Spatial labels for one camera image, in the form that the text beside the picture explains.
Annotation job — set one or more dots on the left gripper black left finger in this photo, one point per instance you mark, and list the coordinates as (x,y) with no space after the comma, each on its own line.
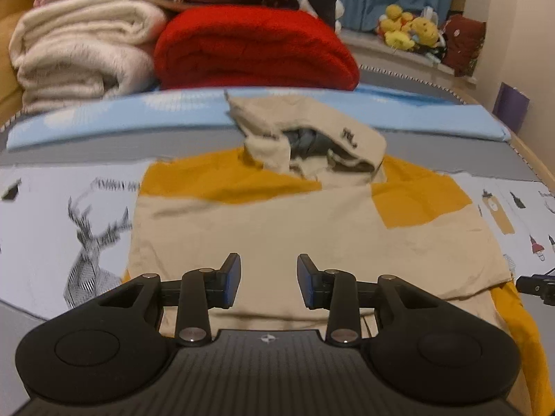
(200,291)

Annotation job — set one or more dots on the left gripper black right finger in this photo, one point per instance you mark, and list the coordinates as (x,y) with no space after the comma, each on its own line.
(335,291)

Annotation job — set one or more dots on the beige and mustard hooded garment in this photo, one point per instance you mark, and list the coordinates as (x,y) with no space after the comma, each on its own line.
(310,179)

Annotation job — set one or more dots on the light blue folded sheet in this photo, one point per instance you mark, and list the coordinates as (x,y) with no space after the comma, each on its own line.
(378,107)

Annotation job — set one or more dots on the red folded blanket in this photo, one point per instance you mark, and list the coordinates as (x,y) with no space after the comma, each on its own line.
(252,46)

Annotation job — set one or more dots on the dark red cushion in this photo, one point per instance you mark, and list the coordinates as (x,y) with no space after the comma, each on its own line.
(464,39)

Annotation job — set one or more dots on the cream folded blanket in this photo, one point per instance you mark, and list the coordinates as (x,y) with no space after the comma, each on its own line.
(73,51)

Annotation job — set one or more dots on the small yellow plush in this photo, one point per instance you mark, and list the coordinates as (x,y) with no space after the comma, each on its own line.
(394,28)

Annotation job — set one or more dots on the yellow bear plush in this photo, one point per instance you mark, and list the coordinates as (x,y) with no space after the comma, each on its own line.
(424,32)

